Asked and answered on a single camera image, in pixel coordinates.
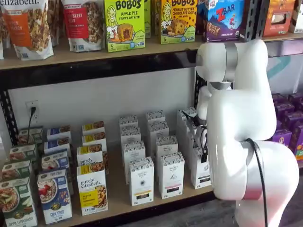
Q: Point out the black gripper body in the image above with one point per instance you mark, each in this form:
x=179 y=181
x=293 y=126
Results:
x=198 y=123

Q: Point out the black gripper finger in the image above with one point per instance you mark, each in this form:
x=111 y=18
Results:
x=204 y=157
x=195 y=139

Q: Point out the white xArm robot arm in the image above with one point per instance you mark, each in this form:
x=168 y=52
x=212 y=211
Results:
x=241 y=106

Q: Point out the purple cookie box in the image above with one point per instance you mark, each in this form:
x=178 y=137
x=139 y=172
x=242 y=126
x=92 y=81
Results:
x=285 y=110
x=282 y=135
x=297 y=139
x=279 y=98
x=296 y=98
x=293 y=119

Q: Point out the lower black shelf beam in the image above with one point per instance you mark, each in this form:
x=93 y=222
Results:
x=142 y=212

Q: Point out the lower wooden shelf board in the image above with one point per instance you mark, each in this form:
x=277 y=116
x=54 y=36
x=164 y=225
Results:
x=116 y=189

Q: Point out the dark purple bar box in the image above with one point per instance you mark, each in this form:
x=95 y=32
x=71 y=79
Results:
x=201 y=23

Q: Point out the yellow Purely Elizabeth box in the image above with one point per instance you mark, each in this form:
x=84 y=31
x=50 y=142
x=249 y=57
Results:
x=90 y=154
x=92 y=189
x=93 y=126
x=94 y=138

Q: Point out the yellow Bobo's peanut butter box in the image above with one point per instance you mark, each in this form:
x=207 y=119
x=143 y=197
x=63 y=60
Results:
x=178 y=23

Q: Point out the purple Z Bar box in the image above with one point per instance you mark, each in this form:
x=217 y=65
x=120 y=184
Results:
x=225 y=21

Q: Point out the neighbouring black shelf beam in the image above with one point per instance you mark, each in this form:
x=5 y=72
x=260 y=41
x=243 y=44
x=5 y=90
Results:
x=284 y=48

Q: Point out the upper black shelf beam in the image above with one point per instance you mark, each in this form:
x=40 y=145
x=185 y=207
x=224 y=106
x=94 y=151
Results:
x=94 y=68

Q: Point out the green Bobo's apple pie box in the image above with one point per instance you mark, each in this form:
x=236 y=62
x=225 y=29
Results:
x=125 y=26

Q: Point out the neighbouring wooden shelf board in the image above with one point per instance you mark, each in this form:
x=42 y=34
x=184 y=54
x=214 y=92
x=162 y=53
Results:
x=284 y=36

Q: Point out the orange snack box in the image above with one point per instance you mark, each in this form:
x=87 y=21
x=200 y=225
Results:
x=278 y=19

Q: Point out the blue flax oatmeal box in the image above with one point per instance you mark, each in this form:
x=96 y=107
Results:
x=59 y=132
x=55 y=160
x=56 y=144
x=54 y=198

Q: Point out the upper wooden shelf board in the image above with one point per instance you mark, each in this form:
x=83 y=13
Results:
x=71 y=55

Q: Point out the white snack box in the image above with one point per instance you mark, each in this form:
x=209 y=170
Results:
x=298 y=19

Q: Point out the green oatmeal box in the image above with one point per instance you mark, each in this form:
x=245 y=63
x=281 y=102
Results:
x=16 y=170
x=30 y=134
x=16 y=203
x=22 y=153

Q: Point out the perforated black corner upright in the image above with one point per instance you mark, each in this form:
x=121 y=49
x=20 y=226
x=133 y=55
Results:
x=252 y=19

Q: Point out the red label granola bag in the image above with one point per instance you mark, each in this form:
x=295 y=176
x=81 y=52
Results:
x=80 y=26

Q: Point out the clear window granola bag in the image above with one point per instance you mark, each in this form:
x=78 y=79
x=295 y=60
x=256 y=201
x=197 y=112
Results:
x=54 y=21

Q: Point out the perforated black side upright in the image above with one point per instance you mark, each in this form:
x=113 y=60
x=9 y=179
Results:
x=8 y=113

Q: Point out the orange label granola bag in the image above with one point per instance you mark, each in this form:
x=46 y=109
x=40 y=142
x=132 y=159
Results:
x=26 y=28

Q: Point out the white granola bag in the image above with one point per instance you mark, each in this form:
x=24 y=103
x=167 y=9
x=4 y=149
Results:
x=2 y=37

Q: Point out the white wall outlet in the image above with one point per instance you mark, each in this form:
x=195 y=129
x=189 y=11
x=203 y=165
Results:
x=33 y=111

